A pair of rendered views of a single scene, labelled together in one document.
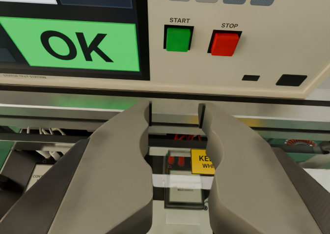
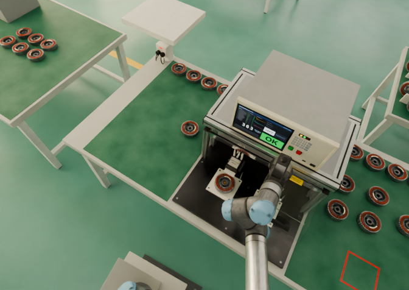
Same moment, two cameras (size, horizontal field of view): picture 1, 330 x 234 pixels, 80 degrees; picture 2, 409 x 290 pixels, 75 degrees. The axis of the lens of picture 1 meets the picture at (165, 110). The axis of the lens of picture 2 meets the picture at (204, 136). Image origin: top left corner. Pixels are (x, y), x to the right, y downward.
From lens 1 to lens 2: 105 cm
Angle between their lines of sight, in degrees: 15
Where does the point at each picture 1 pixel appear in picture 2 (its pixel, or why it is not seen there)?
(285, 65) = (310, 161)
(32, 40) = (264, 136)
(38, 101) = (256, 145)
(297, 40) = (312, 158)
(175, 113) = not seen: hidden behind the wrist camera
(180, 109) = not seen: hidden behind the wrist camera
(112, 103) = (271, 152)
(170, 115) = not seen: hidden behind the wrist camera
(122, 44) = (280, 144)
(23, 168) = (213, 154)
